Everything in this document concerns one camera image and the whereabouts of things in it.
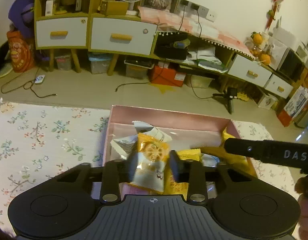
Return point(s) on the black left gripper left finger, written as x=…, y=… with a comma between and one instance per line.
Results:
x=116, y=172

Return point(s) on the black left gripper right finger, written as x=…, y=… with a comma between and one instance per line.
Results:
x=197, y=190

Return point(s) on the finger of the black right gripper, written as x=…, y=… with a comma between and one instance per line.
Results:
x=248, y=148

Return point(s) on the yellow waffle sandwich packet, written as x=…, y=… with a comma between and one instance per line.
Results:
x=178, y=168

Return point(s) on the white printed snack packet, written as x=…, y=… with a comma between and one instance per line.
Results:
x=141, y=137

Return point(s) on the orange white cookie packet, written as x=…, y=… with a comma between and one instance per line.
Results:
x=149, y=174

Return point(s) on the gold snack bar packet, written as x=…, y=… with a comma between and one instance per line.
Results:
x=231, y=152

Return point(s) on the person's right hand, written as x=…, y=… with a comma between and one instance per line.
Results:
x=301, y=187

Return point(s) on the pink silver storage box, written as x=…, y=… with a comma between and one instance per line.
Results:
x=182, y=131

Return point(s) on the small black tripod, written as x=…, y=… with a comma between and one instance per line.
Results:
x=227, y=98

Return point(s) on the floral white tablecloth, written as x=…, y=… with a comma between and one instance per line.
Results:
x=40, y=142

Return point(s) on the black microwave oven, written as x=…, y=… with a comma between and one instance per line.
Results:
x=291, y=66

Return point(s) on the oranges in bag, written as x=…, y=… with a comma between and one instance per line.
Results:
x=259, y=46

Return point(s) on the red shoe box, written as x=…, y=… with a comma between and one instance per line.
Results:
x=166, y=76

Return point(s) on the clear plastic storage bin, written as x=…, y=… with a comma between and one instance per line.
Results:
x=100, y=62

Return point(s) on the orange cartoon bag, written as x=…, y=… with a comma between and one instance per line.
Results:
x=21, y=51

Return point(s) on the pink cloth runner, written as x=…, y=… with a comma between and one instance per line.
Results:
x=191, y=27

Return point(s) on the yellow white TV cabinet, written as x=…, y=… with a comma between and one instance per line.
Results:
x=106, y=26

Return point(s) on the purple plush toy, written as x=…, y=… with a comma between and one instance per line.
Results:
x=21, y=14

